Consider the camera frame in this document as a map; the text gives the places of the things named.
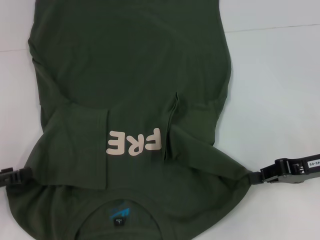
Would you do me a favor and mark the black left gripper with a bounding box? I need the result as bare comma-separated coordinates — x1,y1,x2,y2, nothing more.
0,166,33,188

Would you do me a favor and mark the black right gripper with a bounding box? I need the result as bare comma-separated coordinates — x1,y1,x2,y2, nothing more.
247,157,320,186

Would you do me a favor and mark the dark green FREE! T-shirt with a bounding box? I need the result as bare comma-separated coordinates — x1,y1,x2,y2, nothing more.
6,0,254,240

